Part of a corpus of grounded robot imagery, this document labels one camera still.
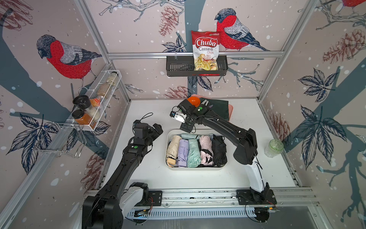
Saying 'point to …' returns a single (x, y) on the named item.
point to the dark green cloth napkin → (220, 107)
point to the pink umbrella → (207, 152)
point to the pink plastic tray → (230, 108)
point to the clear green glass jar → (274, 147)
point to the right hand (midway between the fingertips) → (185, 121)
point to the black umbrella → (218, 148)
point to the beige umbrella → (172, 150)
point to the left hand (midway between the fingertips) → (159, 126)
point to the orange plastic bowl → (195, 100)
